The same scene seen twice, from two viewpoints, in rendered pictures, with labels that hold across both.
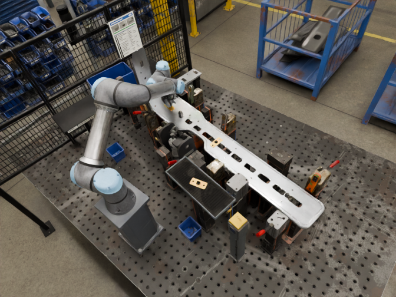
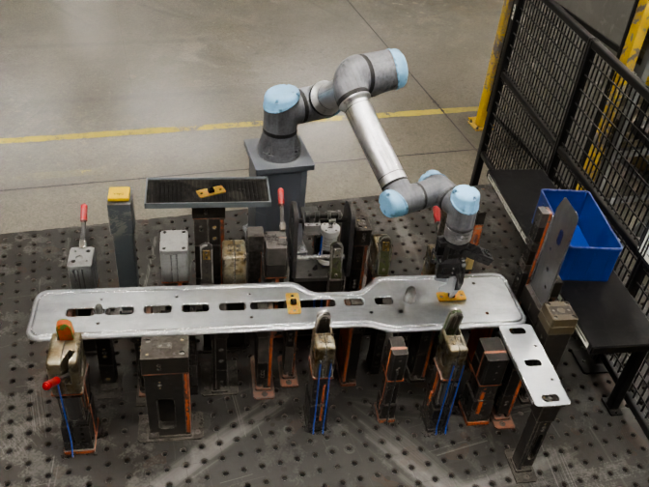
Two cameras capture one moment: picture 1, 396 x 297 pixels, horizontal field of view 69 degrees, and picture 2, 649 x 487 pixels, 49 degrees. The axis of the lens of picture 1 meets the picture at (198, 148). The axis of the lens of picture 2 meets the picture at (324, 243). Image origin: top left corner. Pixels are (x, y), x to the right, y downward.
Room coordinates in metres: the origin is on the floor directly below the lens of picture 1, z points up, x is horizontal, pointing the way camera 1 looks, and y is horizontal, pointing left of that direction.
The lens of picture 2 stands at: (1.78, -1.45, 2.38)
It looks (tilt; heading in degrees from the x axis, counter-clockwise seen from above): 38 degrees down; 113
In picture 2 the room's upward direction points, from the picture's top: 6 degrees clockwise
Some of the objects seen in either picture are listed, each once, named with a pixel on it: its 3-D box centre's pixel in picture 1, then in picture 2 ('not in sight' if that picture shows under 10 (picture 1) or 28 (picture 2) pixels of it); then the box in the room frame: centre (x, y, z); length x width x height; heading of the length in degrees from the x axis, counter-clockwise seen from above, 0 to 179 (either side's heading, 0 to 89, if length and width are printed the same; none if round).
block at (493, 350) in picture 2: (185, 105); (482, 382); (1.68, 0.04, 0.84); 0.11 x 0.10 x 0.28; 125
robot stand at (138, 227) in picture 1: (132, 218); (276, 199); (0.76, 0.43, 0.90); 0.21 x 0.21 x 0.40; 43
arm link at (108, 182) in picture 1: (109, 184); (282, 108); (0.77, 0.44, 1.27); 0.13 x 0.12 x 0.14; 58
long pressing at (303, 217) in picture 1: (219, 144); (286, 306); (1.12, -0.14, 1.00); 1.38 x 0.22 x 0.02; 35
